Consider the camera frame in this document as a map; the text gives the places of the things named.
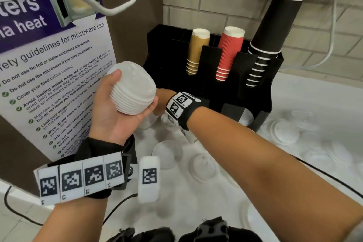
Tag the person's left hand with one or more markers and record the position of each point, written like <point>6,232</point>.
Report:
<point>109,119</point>

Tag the person's right hand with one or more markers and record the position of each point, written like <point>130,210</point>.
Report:
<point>163,100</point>

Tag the person's left thumb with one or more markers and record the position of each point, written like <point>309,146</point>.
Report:
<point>112,83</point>

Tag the stack of white cup lids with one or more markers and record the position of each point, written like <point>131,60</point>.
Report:
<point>133,88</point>

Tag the person's left forearm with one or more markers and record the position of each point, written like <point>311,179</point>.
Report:
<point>76,222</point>

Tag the person's right forearm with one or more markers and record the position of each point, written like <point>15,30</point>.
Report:
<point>269,176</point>

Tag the microwave safety poster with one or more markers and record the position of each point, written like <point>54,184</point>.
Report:
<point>42,60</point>

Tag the black right wristband with markers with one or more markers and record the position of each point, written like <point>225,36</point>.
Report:
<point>181,108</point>

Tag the black wristband with markers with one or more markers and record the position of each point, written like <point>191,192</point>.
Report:
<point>181,108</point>
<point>82,176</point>

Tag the stack of gold paper cups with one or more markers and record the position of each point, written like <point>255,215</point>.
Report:
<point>197,49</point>

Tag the black left wristband with markers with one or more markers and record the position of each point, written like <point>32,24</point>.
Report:
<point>82,176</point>

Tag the black cup dispenser rack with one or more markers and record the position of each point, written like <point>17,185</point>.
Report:
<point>211,91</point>

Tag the stack of red ribbed cups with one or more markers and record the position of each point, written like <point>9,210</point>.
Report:
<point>228,51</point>

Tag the stack of black paper cups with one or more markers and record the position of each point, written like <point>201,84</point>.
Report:
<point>272,26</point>

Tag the black chest harness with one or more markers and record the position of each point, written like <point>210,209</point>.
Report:
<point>209,230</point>

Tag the scattered loose white lids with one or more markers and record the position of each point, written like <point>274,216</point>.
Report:
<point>283,132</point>

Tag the white wrist camera block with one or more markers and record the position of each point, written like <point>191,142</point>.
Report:
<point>149,179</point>

